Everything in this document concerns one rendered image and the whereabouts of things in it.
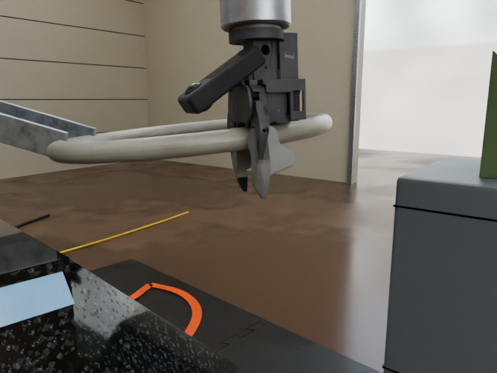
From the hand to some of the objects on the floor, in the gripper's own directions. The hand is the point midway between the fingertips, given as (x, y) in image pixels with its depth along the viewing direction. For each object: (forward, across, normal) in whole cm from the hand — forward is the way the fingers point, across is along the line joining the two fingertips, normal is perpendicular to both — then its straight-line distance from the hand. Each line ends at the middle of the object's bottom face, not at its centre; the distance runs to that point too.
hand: (248, 186), depth 58 cm
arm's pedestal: (+91, +7, -62) cm, 110 cm away
